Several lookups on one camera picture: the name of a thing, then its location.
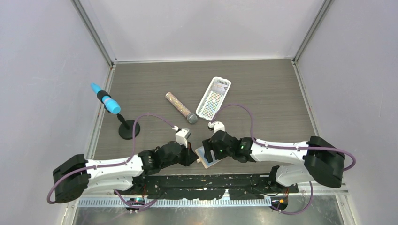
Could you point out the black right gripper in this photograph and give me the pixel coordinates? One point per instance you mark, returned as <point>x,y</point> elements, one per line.
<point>207,146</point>

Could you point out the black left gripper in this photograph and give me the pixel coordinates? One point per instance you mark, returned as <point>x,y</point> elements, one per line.
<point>190,156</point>

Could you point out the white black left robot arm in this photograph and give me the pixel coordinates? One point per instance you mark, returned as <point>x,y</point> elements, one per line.
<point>78,176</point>

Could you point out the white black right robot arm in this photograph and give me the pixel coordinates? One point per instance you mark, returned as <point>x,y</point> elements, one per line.
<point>314,160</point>

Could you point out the card in white basket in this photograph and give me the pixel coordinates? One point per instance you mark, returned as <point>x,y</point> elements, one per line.
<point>220,88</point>

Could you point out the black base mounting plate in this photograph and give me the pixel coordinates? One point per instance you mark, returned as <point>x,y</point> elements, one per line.
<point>204,187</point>

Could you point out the white plastic mesh basket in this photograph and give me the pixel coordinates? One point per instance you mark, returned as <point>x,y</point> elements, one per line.
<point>211,101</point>

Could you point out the black round microphone stand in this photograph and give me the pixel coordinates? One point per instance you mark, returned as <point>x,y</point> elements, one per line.
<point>125,130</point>

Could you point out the blue microphone on stand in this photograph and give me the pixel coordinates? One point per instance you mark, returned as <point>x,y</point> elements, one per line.
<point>110,104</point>

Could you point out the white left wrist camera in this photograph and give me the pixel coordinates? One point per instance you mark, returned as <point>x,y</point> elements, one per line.
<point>182,135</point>

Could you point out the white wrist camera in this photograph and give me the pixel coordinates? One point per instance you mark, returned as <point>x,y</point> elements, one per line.
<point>182,135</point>
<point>216,126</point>

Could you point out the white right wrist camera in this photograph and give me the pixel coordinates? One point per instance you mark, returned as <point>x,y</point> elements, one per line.
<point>216,126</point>

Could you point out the glitter handle microphone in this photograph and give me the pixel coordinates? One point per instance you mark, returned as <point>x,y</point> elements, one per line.
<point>190,116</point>

